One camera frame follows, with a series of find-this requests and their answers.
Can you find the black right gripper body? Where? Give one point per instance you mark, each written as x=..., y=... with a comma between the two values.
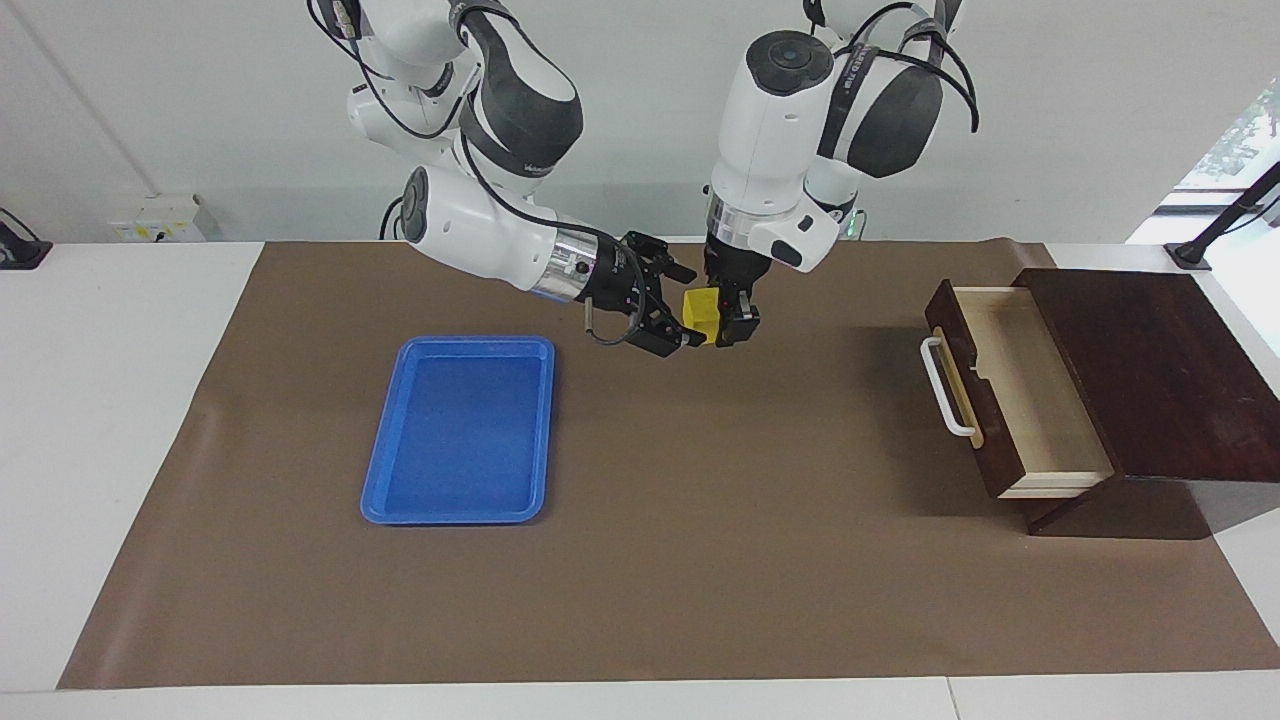
x=618, y=282

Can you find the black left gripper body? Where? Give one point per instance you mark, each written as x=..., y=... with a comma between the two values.
x=738, y=270

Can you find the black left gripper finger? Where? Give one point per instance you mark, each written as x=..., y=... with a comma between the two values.
x=740, y=318
x=711, y=283

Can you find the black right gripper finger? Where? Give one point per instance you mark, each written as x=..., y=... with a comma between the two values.
x=660, y=256
x=665, y=332

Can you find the yellow cube block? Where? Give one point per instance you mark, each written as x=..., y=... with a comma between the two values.
x=700, y=315

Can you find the dark wooden drawer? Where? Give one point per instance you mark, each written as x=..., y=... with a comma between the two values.
x=1040, y=400

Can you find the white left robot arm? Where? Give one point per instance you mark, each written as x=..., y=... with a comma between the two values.
x=770, y=130

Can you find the brown paper table mat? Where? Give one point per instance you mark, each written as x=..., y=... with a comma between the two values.
x=700, y=550

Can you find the blue plastic tray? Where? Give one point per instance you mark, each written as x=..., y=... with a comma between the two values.
x=455, y=440

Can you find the dark wooden cabinet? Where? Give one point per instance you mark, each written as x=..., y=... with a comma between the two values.
x=1150, y=380

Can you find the black angled stand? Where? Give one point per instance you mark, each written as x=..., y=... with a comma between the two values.
x=1190, y=252

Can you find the white wall socket box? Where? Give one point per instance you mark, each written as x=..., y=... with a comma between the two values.
x=150, y=220

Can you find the window with grey frame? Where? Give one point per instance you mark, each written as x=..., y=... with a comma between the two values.
x=1240, y=140

